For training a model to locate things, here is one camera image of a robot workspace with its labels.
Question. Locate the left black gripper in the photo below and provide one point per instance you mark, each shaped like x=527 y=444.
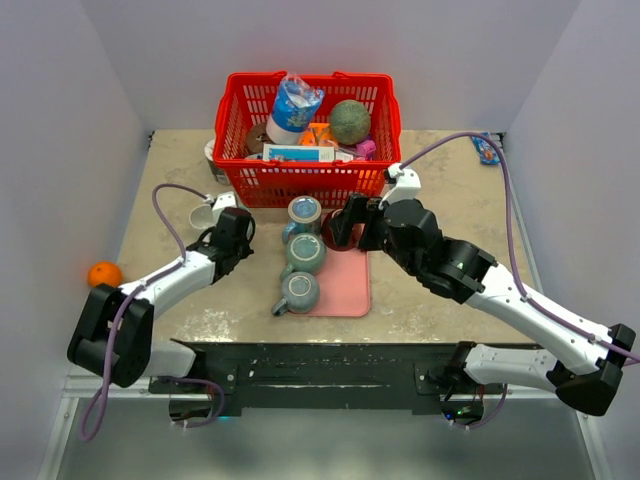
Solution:
x=245 y=249

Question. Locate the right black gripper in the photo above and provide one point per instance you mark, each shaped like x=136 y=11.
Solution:
x=359 y=209

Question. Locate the dark red mug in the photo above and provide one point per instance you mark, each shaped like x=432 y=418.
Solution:
x=328 y=236

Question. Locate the white speckled mug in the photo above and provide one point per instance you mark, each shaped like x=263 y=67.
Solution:
x=201 y=217

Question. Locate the grey blue mug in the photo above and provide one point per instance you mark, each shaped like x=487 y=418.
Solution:
x=300 y=293

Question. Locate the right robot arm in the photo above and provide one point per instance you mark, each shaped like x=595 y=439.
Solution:
x=579 y=361

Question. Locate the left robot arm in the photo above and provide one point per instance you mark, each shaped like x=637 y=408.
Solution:
x=114 y=334

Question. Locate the light blue tall mug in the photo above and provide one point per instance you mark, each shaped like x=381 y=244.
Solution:
x=305 y=216

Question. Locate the teal green mug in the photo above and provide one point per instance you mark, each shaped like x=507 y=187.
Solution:
x=305 y=252

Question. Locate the pink plastic tray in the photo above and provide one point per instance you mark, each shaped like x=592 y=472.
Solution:
x=344 y=283

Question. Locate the pink small box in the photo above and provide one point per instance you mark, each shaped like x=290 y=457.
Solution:
x=366 y=149

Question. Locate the orange package in basket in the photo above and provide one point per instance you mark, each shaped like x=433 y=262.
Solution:
x=318 y=134

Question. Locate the white blue flat box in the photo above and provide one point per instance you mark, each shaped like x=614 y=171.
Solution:
x=298 y=153

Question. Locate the green netted melon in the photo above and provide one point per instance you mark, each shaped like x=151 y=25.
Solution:
x=349 y=122

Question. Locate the orange fruit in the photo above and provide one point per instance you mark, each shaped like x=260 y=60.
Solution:
x=107 y=273

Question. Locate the blue white paper towel roll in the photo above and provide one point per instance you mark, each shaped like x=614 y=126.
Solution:
x=295 y=104

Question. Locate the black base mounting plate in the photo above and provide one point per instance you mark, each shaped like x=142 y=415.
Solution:
x=377 y=376

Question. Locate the red plastic shopping basket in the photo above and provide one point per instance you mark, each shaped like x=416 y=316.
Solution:
x=248 y=100

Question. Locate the blue snack packet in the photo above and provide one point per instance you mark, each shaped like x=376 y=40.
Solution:
x=486 y=152

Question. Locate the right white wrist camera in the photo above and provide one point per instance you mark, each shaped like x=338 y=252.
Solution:
x=403 y=184

